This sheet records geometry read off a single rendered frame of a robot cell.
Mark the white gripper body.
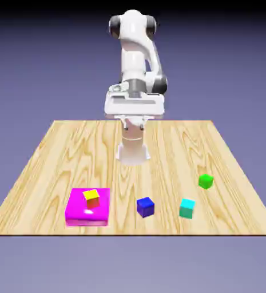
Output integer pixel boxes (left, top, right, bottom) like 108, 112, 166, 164
104, 90, 165, 120

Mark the small yellow cube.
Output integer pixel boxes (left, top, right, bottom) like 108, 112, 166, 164
82, 188, 101, 209

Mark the small blue cube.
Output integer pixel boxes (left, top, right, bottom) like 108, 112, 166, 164
136, 196, 156, 219

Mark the small green cube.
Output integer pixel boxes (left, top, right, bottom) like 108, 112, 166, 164
198, 173, 215, 190

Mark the small cyan cube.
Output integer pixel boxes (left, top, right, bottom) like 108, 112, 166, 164
178, 198, 196, 220

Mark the large magenta box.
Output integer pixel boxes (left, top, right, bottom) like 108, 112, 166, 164
64, 187, 111, 227

